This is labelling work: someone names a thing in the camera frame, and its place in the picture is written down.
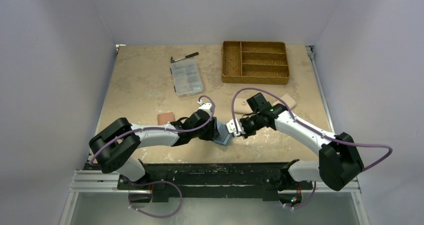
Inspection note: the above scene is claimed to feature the blue leather card holder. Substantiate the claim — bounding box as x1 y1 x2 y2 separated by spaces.
213 121 234 146

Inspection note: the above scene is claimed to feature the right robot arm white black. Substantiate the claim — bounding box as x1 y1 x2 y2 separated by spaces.
226 93 365 191

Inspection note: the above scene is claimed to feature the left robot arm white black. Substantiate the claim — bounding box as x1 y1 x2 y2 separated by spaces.
88 109 220 183

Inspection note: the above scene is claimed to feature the cream card holder with snap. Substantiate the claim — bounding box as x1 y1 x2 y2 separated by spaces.
233 97 253 115

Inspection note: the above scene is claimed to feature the beige card holder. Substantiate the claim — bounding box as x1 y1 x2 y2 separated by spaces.
272 93 297 109

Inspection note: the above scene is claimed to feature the pink leather card holder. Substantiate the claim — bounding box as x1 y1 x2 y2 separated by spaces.
157 112 175 126

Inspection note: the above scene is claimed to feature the wicker cutlery tray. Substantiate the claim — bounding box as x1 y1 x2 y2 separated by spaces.
221 41 290 85

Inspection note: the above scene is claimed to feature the clear plastic screw organizer box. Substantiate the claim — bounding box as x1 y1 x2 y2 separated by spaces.
170 58 204 97

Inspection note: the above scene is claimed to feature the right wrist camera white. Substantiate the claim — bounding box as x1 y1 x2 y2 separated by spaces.
225 119 243 134

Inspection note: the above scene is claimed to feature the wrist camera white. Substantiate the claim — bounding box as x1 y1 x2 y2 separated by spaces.
197 100 215 116
225 119 243 134

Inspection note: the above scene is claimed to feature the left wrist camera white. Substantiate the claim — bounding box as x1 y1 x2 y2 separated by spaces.
197 100 215 116

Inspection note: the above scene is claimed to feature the black metal base rail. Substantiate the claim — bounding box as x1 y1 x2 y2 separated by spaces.
117 162 313 203

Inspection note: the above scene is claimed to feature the claw hammer black handle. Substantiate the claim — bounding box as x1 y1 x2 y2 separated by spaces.
170 52 199 64

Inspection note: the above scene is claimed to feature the aluminium frame rail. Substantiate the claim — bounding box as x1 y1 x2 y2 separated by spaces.
70 170 361 198

